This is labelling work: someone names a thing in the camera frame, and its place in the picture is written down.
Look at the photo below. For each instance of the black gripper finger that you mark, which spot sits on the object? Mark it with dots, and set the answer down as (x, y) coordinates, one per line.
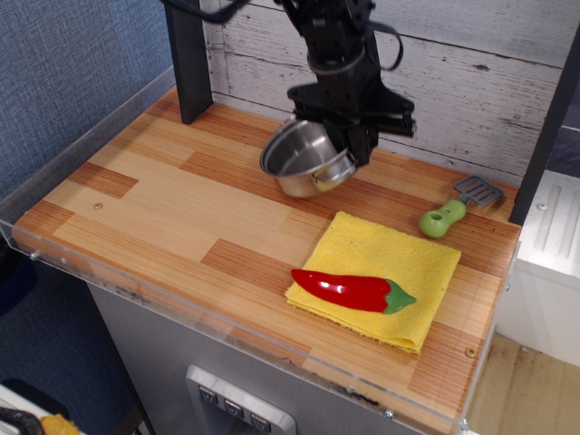
(361, 141)
(338, 134)

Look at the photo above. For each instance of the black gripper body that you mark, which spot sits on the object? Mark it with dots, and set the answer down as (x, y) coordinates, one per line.
(352, 95)

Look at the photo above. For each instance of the silver steel pot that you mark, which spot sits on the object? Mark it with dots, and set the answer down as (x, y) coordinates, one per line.
(302, 159)

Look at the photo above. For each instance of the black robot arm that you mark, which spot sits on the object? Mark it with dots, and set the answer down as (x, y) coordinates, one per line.
(337, 32)

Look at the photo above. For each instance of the yellow folded cloth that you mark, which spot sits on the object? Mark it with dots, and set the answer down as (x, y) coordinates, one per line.
(356, 247)

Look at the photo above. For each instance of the red toy chili pepper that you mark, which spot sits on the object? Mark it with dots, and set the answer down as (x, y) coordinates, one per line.
(358, 292)

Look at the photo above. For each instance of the clear acrylic guard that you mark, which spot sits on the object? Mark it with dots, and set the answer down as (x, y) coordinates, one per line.
(147, 202)

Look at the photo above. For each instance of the white side cabinet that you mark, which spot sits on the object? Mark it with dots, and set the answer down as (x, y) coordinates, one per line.
(540, 307)

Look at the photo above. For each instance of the grey toy fridge cabinet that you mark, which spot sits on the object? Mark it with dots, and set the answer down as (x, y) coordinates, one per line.
(278, 371)

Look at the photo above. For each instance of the silver dispenser panel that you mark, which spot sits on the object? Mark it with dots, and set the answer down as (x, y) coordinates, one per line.
(224, 408)

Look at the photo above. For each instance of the yellow object bottom left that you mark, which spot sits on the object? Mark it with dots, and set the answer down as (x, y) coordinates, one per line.
(58, 425)

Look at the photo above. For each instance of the green handled toy spatula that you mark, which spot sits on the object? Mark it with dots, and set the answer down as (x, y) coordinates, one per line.
(473, 189)

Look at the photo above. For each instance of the dark right vertical post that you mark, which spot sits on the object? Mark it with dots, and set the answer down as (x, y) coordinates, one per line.
(547, 138)

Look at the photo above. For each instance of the dark grey vertical post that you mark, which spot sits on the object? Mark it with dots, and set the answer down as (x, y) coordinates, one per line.
(189, 56)

